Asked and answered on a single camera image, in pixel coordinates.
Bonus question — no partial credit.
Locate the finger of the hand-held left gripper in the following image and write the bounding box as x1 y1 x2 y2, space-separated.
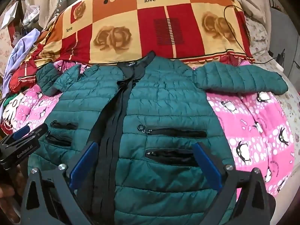
12 125 31 140
28 123 49 141

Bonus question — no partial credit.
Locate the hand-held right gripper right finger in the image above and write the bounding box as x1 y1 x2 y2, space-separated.
192 142 276 225

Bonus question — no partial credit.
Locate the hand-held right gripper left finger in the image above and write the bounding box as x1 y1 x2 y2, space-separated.
17 142 99 225

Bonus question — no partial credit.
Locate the green puffer jacket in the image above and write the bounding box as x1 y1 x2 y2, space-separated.
28 50 289 225

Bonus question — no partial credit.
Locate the person's left hand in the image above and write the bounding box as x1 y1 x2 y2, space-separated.
0 183 21 218

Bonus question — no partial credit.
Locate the white glove print cloth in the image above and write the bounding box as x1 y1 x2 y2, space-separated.
0 92 26 134

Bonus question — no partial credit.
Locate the red ruffled cloth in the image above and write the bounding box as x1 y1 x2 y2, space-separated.
9 58 38 93

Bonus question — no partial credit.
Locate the pink penguin print blanket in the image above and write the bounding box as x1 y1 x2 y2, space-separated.
2 60 296 200

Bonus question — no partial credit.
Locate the purple cloth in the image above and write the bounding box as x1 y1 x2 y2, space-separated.
0 28 41 113

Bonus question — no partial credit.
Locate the clear plastic bag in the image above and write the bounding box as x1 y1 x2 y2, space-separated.
22 3 42 26

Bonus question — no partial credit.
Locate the white paper bag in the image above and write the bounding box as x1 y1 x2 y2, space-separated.
1 1 19 29

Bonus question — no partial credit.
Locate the white floral bed sheet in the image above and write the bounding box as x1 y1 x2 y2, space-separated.
244 12 300 193

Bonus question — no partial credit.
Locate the red orange rose print quilt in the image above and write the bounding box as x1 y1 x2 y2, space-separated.
30 0 256 66

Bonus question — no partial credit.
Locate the black cable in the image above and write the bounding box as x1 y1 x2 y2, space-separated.
223 5 285 64

